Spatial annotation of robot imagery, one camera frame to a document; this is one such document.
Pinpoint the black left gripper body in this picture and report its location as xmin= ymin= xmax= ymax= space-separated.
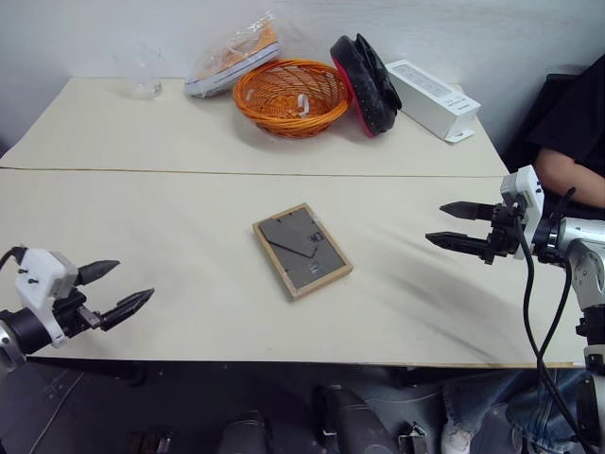
xmin=51 ymin=290 xmax=104 ymax=339

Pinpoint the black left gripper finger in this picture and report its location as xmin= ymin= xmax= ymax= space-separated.
xmin=75 ymin=258 xmax=121 ymax=288
xmin=98 ymin=287 xmax=156 ymax=333

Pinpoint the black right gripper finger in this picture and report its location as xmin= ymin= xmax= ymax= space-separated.
xmin=439 ymin=201 xmax=496 ymax=223
xmin=424 ymin=231 xmax=492 ymax=257

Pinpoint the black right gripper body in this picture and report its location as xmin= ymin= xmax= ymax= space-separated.
xmin=478 ymin=201 xmax=526 ymax=267

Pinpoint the wooden picture frame face down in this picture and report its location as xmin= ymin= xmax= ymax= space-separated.
xmin=251 ymin=202 xmax=355 ymax=304

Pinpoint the long white cardboard box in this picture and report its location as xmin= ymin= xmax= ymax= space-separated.
xmin=384 ymin=59 xmax=483 ymax=145

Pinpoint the person's black shirt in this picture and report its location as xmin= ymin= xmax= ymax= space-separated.
xmin=500 ymin=60 xmax=605 ymax=219

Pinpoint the person's blue jeans leg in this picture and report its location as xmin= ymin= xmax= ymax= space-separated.
xmin=442 ymin=367 xmax=588 ymax=454

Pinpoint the small dark rounded shape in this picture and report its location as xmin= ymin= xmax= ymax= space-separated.
xmin=219 ymin=410 xmax=273 ymax=454

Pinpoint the person's white shoe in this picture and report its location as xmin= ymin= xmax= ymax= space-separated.
xmin=442 ymin=418 xmax=475 ymax=451

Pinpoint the orange wicker basket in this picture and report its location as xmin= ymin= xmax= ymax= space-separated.
xmin=232 ymin=58 xmax=352 ymax=140

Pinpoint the large dark rounded shape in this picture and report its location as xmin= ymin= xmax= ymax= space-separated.
xmin=313 ymin=384 xmax=399 ymax=454

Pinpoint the orange sneaker in plastic bag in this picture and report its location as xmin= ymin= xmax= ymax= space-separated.
xmin=183 ymin=10 xmax=283 ymax=100

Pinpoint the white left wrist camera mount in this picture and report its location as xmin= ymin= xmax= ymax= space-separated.
xmin=13 ymin=245 xmax=79 ymax=350

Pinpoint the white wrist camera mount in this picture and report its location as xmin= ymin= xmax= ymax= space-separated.
xmin=13 ymin=245 xmax=79 ymax=350
xmin=499 ymin=165 xmax=545 ymax=262

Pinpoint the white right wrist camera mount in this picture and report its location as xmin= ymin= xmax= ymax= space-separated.
xmin=499 ymin=165 xmax=545 ymax=262

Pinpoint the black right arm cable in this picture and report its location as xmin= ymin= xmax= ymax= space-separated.
xmin=513 ymin=186 xmax=602 ymax=451

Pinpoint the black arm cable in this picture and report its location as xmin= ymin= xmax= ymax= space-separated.
xmin=0 ymin=245 xmax=26 ymax=271
xmin=513 ymin=186 xmax=602 ymax=451

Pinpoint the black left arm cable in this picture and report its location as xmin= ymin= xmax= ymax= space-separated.
xmin=0 ymin=245 xmax=26 ymax=271

